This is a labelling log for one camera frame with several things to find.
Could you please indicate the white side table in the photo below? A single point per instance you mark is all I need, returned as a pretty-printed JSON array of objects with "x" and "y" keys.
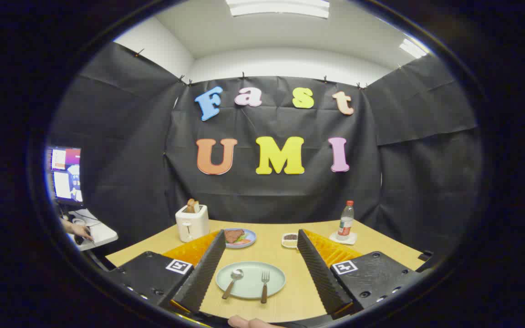
[{"x": 103, "y": 233}]

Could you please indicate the brown steak with vegetables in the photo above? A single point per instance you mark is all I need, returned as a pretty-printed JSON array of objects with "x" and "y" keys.
[{"x": 234, "y": 235}]

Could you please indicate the black backdrop cloth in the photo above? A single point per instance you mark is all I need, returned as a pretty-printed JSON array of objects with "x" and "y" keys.
[{"x": 290, "y": 196}]

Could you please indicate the blue plate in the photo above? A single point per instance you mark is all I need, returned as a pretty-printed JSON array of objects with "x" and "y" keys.
[{"x": 249, "y": 238}]

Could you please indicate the pale green plate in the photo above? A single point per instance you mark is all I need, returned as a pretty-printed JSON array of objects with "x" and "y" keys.
[{"x": 251, "y": 282}]

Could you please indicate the red capped plastic bottle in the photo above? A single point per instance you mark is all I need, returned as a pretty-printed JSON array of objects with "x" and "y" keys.
[{"x": 345, "y": 223}]

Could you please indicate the large ceiling light panel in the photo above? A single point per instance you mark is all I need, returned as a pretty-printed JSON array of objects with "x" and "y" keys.
[{"x": 278, "y": 7}]

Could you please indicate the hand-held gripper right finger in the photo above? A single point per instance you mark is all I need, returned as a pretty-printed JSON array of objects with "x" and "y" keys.
[{"x": 321, "y": 273}]

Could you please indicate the white square coaster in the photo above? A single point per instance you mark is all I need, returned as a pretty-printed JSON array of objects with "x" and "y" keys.
[{"x": 351, "y": 240}]

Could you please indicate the black table clamp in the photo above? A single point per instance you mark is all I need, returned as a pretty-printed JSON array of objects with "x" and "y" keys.
[{"x": 425, "y": 255}]

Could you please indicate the toasted bread slice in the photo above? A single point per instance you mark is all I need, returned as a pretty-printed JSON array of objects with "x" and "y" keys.
[{"x": 193, "y": 206}]

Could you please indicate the white toaster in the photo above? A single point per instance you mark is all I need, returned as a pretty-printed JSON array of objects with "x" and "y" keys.
[{"x": 193, "y": 225}]

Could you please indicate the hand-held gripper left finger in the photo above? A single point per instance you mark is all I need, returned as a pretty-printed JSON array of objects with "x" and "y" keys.
[{"x": 201, "y": 273}]

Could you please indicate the white divided bean dish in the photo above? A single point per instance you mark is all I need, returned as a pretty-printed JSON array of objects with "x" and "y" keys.
[{"x": 290, "y": 240}]

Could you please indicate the small ceiling light panel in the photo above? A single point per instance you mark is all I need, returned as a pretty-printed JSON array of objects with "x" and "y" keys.
[{"x": 412, "y": 48}]

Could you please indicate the computer monitor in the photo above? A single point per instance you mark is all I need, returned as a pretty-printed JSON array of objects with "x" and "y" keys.
[{"x": 66, "y": 175}]

